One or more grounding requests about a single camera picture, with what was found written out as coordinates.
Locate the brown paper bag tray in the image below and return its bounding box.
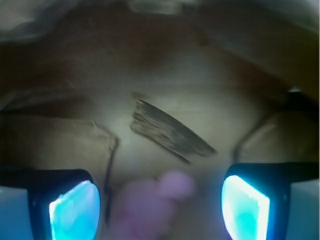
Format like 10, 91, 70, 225
0, 0, 319, 240

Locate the dark brown bark piece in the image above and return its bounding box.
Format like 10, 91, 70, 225
129, 99, 217, 164

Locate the pink plush bunny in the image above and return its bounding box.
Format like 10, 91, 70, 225
109, 170, 196, 240

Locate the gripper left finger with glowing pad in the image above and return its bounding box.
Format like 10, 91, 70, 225
0, 169, 101, 240

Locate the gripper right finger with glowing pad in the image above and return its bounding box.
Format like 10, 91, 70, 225
221, 162, 320, 240

